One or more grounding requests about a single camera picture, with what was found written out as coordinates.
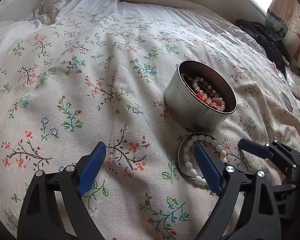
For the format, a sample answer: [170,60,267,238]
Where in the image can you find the black clothing pile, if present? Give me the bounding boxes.
[235,19,292,76]

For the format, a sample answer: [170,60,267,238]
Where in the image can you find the red cord bracelet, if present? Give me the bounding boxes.
[194,92,217,110]

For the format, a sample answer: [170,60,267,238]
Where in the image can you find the thin silver bangle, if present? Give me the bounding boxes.
[176,132,221,179]

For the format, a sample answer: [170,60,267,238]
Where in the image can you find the beige checked blanket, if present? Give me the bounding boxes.
[123,0,211,12]

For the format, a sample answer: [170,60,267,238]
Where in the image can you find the floral bed quilt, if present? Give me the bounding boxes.
[0,9,300,239]

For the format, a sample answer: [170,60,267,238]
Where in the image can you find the white bead bracelet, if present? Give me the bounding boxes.
[181,134,228,186]

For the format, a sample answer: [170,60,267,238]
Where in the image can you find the brown bead bracelet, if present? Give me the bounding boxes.
[181,73,198,93]

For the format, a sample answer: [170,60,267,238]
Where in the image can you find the tree print curtain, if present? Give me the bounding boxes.
[266,0,300,75]

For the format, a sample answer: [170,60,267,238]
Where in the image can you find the round blue tin lid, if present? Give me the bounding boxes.
[281,92,293,112]

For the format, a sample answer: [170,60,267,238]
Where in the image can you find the white striped bed sheet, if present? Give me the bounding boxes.
[0,0,260,50]

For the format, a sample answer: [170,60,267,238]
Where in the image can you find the round silver metal tin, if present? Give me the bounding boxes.
[164,60,237,132]

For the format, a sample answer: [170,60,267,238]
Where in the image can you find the pink bead bracelet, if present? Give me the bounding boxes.
[192,76,227,112]

